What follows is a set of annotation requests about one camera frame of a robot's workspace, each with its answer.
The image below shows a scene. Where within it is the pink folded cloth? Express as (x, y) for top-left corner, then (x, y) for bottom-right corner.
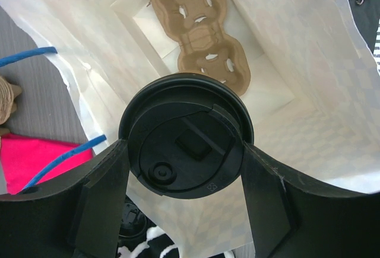
(1, 133), (79, 195)

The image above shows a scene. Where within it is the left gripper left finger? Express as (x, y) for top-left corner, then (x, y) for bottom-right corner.
(1, 139), (129, 257)

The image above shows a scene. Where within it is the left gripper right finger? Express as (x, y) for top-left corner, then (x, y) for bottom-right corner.
(241, 144), (379, 257)

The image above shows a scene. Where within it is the black plastic cup lid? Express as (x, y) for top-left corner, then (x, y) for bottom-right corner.
(119, 73), (254, 199)

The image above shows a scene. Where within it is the cardboard cup carrier tray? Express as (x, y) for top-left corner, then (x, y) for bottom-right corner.
(0, 77), (22, 136)

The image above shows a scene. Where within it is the stack of black lids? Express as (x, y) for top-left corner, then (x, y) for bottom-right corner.
(119, 196), (148, 239)

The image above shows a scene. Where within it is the checkered paper takeout bag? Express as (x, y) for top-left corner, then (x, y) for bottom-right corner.
(1, 0), (379, 257)

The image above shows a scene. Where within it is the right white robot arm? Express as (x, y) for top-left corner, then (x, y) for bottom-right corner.
(349, 0), (379, 52)

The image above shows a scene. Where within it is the single cardboard cup carrier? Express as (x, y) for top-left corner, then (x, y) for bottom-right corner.
(151, 0), (251, 96)

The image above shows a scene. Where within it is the zebra print pillow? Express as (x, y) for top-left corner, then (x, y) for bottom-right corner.
(116, 226), (180, 258)

